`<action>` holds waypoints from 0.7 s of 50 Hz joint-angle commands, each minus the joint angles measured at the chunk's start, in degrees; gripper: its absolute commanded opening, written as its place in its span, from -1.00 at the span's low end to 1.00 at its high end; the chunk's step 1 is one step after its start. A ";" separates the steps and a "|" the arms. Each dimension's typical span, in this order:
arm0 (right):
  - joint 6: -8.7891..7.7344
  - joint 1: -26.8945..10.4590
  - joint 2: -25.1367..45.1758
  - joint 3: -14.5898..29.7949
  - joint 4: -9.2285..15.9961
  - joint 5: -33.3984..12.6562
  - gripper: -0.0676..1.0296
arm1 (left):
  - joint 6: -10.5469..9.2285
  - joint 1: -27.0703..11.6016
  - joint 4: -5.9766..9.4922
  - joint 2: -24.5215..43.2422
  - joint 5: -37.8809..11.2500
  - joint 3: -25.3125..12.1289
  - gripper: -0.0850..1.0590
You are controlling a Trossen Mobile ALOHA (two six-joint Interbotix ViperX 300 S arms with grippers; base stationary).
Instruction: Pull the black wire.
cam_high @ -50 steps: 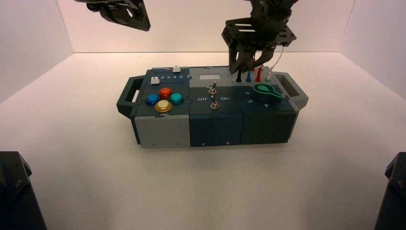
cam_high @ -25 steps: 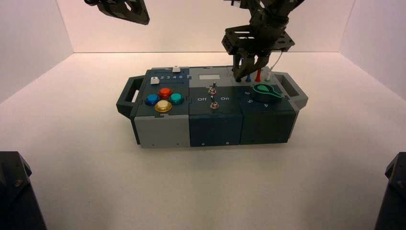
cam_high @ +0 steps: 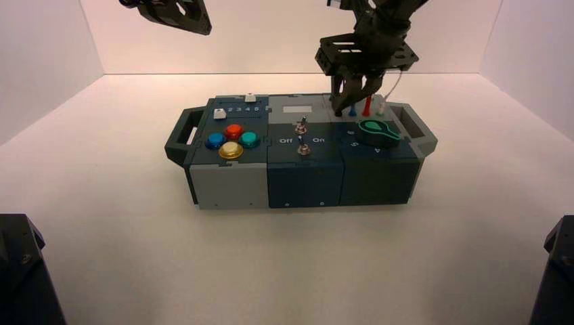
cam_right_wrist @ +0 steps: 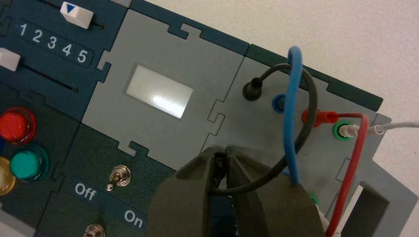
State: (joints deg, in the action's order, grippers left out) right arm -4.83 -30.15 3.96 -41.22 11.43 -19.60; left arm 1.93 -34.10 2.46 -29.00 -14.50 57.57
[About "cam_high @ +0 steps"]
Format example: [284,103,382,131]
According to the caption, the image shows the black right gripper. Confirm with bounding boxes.
[314,9,420,114]

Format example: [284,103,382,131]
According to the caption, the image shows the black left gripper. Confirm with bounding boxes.
[118,0,213,37]

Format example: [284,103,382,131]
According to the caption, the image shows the teal round push button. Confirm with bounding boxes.
[238,131,261,150]

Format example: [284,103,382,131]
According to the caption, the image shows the green rotary dial knob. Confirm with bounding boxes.
[357,119,401,148]

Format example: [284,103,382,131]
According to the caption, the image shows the grey and dark-green control box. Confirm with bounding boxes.
[164,93,439,211]

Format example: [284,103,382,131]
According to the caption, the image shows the white plug jumper wire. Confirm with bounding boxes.
[375,69,402,116]

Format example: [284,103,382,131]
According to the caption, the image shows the blue round push button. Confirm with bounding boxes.
[205,132,227,151]

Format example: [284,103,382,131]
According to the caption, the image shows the yellow round push button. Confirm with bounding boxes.
[218,141,245,160]

